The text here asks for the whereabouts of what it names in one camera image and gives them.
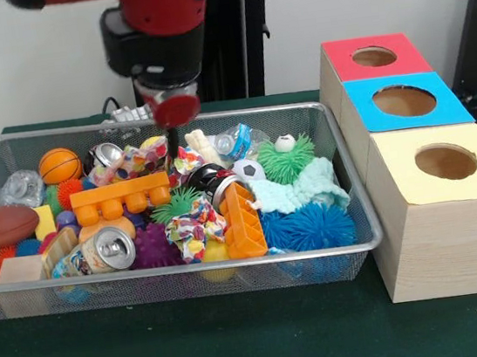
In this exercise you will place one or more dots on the wooden box with three holes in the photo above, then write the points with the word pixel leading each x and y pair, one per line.
pixel 450 247

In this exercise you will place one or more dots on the blue spiky rubber ball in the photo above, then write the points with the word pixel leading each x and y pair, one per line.
pixel 311 228

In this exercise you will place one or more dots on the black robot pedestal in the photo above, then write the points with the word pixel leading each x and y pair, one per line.
pixel 245 32

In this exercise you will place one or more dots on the colourful drink can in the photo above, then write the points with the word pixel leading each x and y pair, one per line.
pixel 99 254

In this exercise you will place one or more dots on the shallow clear mesh bin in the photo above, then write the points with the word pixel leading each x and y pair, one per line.
pixel 147 289

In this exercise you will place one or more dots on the plain wooden cube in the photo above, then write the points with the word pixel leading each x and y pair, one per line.
pixel 19 270

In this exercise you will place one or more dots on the green fuzzy ball with eye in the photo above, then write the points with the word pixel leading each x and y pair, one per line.
pixel 284 161

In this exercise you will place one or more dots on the colourful dotted cloth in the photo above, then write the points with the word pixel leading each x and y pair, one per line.
pixel 131 162

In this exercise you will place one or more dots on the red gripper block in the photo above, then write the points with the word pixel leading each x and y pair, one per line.
pixel 177 112

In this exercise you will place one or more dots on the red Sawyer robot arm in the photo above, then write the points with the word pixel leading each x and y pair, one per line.
pixel 154 4

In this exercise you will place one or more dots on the brown rubber ball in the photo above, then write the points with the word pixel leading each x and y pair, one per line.
pixel 4 226

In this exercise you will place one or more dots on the light blue knitted cloth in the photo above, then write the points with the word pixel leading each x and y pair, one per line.
pixel 305 187

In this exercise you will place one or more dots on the purple spiky ball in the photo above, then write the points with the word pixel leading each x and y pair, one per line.
pixel 155 246

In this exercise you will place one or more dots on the small soccer ball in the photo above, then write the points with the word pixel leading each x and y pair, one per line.
pixel 250 170

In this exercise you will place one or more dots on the small orange basketball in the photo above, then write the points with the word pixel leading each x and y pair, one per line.
pixel 60 165

